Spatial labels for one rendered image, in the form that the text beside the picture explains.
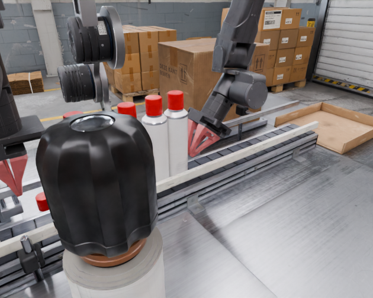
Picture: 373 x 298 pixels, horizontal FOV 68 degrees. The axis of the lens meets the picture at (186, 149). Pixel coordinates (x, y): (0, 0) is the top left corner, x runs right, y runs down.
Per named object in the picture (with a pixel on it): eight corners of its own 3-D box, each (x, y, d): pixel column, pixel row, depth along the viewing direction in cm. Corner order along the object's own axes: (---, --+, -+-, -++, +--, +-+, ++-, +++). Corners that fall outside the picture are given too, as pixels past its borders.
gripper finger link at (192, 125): (190, 157, 60) (212, 119, 59) (171, 145, 65) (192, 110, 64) (208, 166, 64) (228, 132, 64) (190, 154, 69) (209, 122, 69)
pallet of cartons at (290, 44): (250, 100, 390) (260, 9, 336) (214, 86, 454) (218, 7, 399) (306, 87, 445) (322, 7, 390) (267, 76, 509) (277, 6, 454)
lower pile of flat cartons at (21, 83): (-4, 97, 398) (-10, 83, 388) (-1, 88, 441) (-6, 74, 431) (45, 91, 423) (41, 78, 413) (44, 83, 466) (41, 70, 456)
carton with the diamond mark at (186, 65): (192, 138, 91) (193, 52, 78) (160, 115, 109) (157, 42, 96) (260, 120, 104) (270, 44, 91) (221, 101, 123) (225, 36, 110)
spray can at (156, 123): (154, 193, 60) (147, 103, 50) (142, 181, 64) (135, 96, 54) (174, 185, 63) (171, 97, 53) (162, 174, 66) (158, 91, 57)
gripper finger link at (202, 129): (187, 155, 60) (209, 118, 60) (169, 143, 65) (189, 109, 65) (205, 164, 65) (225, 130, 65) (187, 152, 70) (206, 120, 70)
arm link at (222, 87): (235, 80, 68) (220, 67, 64) (254, 84, 62) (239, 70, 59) (221, 104, 68) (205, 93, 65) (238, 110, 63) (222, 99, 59)
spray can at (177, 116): (174, 184, 63) (171, 97, 53) (161, 174, 66) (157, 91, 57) (192, 177, 66) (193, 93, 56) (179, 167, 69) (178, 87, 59)
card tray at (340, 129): (341, 154, 85) (345, 143, 83) (273, 126, 104) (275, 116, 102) (385, 130, 100) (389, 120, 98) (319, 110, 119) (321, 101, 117)
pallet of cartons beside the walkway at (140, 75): (179, 95, 408) (179, 29, 365) (125, 105, 371) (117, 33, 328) (147, 78, 499) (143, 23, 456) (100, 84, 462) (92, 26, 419)
